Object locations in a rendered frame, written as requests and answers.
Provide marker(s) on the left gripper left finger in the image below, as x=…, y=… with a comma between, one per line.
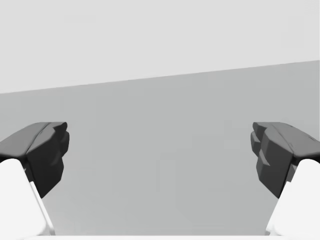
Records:
x=37, y=155

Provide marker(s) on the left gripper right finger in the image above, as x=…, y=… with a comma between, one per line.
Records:
x=277, y=160

